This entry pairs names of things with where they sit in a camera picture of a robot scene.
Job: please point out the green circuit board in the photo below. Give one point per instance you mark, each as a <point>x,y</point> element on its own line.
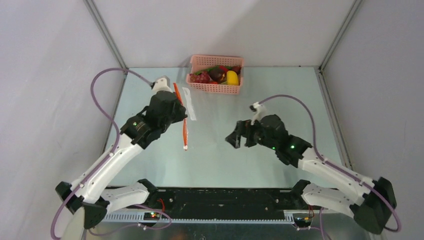
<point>302,222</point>
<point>151,216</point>

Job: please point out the pink plastic basket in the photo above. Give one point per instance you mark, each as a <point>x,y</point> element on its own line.
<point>199,62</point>

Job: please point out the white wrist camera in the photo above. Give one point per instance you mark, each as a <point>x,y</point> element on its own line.
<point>259,111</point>
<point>161,84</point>

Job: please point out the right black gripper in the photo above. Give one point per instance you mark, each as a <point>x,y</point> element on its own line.
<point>248,133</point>

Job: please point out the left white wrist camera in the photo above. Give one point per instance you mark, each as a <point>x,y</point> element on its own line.
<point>161,84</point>

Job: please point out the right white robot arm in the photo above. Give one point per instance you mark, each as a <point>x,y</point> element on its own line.
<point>367,201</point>

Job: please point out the left green circuit board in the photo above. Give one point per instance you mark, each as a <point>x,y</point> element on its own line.
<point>151,216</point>

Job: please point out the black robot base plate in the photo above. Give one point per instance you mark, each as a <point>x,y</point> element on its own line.
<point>208,202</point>

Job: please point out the grey slotted cable duct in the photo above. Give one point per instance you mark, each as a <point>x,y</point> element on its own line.
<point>137,217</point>

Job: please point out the red strawberry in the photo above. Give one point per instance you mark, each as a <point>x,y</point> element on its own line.
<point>237,69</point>

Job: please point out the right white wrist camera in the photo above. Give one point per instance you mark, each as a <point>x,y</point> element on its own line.
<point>259,111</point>

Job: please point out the red grape bunch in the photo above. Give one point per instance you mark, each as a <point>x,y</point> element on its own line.
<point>200,78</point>

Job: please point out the right green circuit board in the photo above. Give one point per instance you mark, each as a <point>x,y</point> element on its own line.
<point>302,222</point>

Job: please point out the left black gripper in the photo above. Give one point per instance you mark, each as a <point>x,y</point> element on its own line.
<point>182,111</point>

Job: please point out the yellow mango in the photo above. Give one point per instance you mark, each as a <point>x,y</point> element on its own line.
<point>232,78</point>

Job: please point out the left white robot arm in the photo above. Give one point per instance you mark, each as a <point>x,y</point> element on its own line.
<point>89,192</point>

